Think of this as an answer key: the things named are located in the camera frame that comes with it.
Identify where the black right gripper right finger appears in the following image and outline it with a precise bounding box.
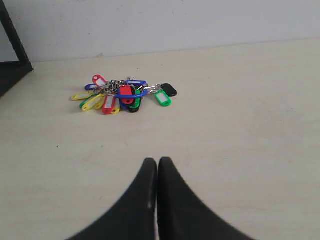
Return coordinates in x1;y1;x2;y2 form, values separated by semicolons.
157;157;252;240

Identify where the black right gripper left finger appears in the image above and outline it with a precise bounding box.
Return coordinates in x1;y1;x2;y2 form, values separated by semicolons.
70;158;158;240

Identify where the bunch of coloured key tags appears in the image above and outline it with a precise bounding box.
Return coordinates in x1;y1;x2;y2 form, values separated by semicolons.
70;74;178;115

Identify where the black metal rack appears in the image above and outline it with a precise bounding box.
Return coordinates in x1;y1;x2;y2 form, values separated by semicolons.
0;0;34;96

